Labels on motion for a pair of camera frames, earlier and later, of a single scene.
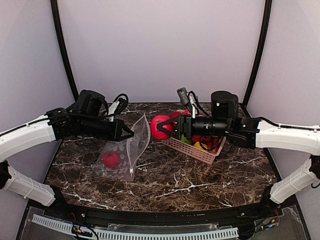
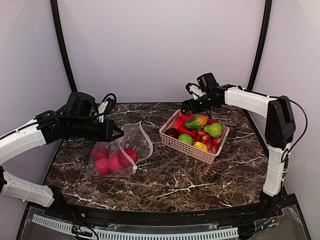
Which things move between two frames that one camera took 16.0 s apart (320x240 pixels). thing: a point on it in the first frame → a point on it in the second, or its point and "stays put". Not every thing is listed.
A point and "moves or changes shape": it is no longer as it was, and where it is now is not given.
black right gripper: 185,126 → 188,106
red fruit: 159,119 → 100,153
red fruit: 197,138 → 102,167
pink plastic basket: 208,157 stays put
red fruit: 175,114 → 116,162
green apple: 183,138 stays put
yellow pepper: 197,145 stays put
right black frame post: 267,14 stays put
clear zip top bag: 128,151 moves or changes shape
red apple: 111,159 → 132,154
